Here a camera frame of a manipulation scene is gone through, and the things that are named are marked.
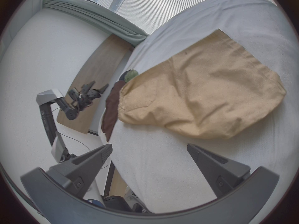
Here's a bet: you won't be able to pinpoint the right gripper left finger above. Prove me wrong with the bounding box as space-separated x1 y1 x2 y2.
48 144 113 199

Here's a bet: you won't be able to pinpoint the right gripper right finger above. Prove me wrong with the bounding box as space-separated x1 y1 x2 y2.
187 143 251 199

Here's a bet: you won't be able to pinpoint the tan drawstring shorts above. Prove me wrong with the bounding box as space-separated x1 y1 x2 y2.
118 29 287 140

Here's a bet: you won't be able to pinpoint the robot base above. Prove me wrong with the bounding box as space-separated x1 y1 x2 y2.
83 169 152 214

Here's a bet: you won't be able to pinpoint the bed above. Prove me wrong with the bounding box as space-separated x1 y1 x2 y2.
57 0 299 215

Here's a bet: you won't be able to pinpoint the brown garment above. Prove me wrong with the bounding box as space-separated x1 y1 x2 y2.
101 80 126 142

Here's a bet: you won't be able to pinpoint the green garment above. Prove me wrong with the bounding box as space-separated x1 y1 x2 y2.
124 70 139 83

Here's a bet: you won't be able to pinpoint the blue-green curtain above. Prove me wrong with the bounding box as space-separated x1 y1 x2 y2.
43 0 150 47

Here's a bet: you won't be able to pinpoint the window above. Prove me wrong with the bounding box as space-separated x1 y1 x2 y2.
50 0 257 35

